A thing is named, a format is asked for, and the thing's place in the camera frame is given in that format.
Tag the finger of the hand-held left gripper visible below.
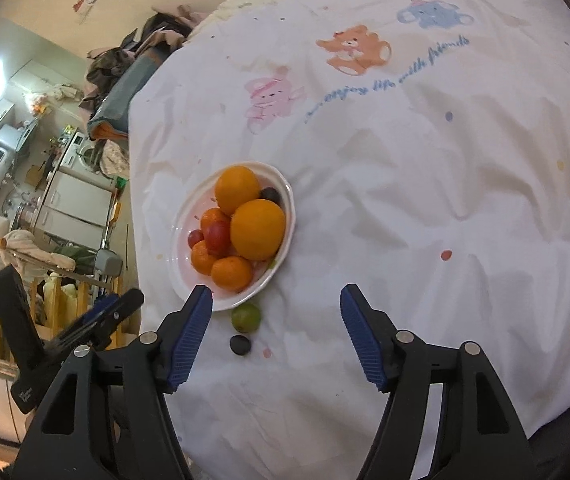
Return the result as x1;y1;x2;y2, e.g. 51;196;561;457
47;288;145;356

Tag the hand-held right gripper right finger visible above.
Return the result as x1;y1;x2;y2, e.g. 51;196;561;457
340;283;531;480

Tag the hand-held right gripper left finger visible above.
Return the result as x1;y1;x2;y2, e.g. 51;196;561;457
12;284;214;480

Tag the green lime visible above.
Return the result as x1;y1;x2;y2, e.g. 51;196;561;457
231;302;262;334

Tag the small tangerine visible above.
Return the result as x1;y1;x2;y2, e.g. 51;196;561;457
200;207;231;234
211;256;255;294
190;240;220;276

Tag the red plum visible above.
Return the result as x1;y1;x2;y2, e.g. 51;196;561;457
204;220;232;256

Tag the pink speckled ceramic bowl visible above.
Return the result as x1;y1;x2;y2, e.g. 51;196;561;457
169;161;297;313

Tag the large orange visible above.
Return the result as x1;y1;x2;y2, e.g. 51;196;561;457
214;165;262;216
230;199;287;261

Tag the grey metal folding chair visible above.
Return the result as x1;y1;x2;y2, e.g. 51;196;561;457
65;210;126;291

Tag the yellow wooden rack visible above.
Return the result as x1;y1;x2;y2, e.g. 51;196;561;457
0;240;116;376

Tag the white towel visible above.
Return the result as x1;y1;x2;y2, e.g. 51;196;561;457
1;229;76;272

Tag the white cabinet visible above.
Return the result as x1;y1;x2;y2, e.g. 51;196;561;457
32;167;116;249

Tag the beige floral cloth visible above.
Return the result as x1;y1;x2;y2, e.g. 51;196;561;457
99;139;132;179

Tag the white washing machine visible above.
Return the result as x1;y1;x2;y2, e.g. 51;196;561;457
59;132;102;174

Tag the white cartoon animal bedsheet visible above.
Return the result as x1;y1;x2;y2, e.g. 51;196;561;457
126;0;570;480

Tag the pile of dark clothes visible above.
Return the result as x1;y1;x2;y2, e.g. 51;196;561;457
80;4;212;111

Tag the cream patterned quilt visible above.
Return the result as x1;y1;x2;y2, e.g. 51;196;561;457
185;0;352;44

